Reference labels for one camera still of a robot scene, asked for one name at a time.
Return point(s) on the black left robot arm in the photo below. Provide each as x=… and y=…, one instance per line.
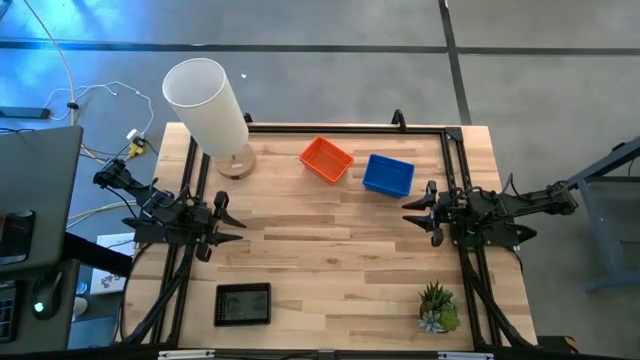
x=165, y=210

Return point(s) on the black computer mouse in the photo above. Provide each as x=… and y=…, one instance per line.
x=46, y=297

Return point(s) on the white plug adapter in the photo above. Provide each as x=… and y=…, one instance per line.
x=134, y=134

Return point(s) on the black aluminium table frame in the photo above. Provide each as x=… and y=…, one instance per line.
x=350, y=129

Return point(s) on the blue-grey metal table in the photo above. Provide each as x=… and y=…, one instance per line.
x=615, y=225

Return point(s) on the small green succulent plant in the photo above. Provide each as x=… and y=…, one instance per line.
x=438, y=310

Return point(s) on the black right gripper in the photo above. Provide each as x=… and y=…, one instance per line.
x=447, y=210

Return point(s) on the black diagonal bar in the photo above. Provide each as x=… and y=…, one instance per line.
x=95, y=255

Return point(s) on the flat black floor device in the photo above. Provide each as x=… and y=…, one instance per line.
x=25, y=113

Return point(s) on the black keyboard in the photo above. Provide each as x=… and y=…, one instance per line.
x=6, y=315

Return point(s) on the white cylinder shade table lamp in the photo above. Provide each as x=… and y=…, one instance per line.
x=210, y=110

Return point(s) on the white round cup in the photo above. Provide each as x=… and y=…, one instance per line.
x=80, y=307

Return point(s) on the grey desk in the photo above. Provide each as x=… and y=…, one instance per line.
x=40, y=170

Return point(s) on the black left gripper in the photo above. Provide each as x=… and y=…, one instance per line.
x=202, y=222

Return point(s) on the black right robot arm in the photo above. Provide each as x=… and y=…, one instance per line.
x=530, y=200

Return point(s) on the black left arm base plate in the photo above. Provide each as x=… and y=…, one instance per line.
x=150, y=235

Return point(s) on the black glossy device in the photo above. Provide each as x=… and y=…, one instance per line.
x=15, y=235

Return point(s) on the white paper box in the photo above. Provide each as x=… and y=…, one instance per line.
x=107, y=282

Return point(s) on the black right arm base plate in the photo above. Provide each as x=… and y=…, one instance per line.
x=492, y=237

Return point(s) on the white metal bracket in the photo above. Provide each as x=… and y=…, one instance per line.
x=186, y=355
x=465, y=356

